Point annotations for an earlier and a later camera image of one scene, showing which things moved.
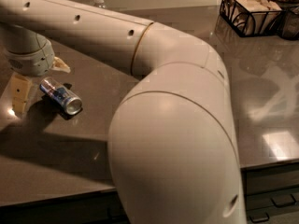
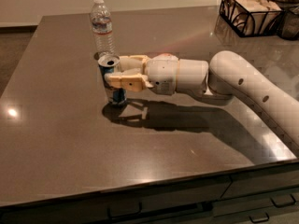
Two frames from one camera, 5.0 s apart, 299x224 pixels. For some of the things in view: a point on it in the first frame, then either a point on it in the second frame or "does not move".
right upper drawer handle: [283, 200] does not move
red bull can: [72, 104] → [109, 63]
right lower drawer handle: [259, 217] does not move
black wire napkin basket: [249, 14] does not move
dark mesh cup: [289, 27] does not move
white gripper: [31, 63] → [163, 74]
